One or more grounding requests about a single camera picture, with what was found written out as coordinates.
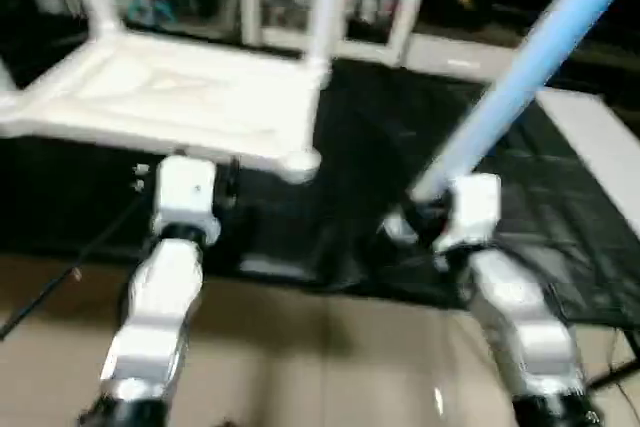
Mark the white flat board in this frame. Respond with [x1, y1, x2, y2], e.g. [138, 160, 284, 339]
[535, 87, 640, 238]

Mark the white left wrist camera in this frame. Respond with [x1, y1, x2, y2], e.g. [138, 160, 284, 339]
[150, 155, 221, 243]

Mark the white drawer unit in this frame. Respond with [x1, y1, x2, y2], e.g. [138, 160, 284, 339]
[400, 32, 521, 83]

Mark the black mat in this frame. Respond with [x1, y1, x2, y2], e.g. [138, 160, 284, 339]
[0, 37, 640, 328]

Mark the light blue stand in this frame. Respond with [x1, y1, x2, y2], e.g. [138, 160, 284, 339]
[125, 0, 181, 28]

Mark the black metal table frame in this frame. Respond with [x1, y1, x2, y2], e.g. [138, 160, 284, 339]
[585, 352, 640, 393]

